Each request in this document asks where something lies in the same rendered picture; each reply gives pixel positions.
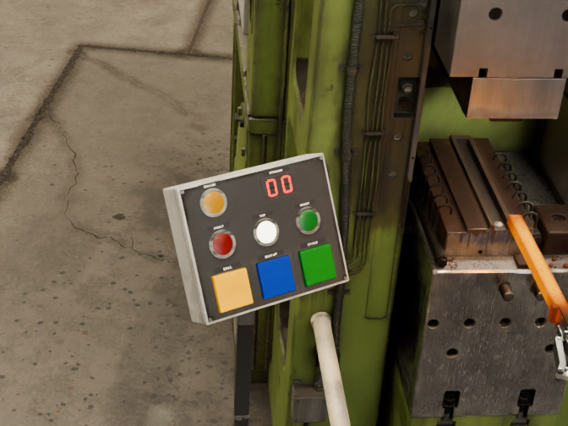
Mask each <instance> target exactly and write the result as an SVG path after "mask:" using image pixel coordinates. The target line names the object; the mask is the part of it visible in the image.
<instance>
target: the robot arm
mask: <svg viewBox="0 0 568 426"><path fill-rule="evenodd" d="M555 323H556V324H557V326H558V327H557V331H556V333H557V335H558V336H556V337H555V339H554V345H553V351H554V360H555V365H556V370H557V372H556V375H555V378H554V379H555V380H556V381H558V382H561V381H562V380H567V381H568V367H566V360H565V354H566V356H567V357H568V326H567V324H566V322H565V320H564V318H563V316H562V314H561V312H560V310H559V309H558V312H557V315H556V319H555Z"/></svg>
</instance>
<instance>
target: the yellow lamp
mask: <svg viewBox="0 0 568 426"><path fill-rule="evenodd" d="M223 206H224V199H223V197H222V195H221V194H219V193H218V192H209V193H208V194H207V195H206V196H205V199H204V207H205V209H206V210H207V211H208V212H209V213H211V214H216V213H219V212H220V211H221V210H222V208H223Z"/></svg>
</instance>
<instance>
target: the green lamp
mask: <svg viewBox="0 0 568 426"><path fill-rule="evenodd" d="M299 224H300V226H301V228H302V229H303V230H304V231H308V232H309V231H312V230H314V229H315V228H316V226H317V224H318V217H317V215H316V214H315V213H314V212H313V211H312V210H305V211H304V212H303V213H302V214H301V215H300V217H299Z"/></svg>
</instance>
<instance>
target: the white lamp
mask: <svg viewBox="0 0 568 426"><path fill-rule="evenodd" d="M257 236H258V238H259V240H260V241H261V242H263V243H270V242H271V241H273V240H274V238H275V237H276V227H275V226H274V224H273V223H271V222H269V221H264V222H262V223H260V224H259V226H258V228H257Z"/></svg>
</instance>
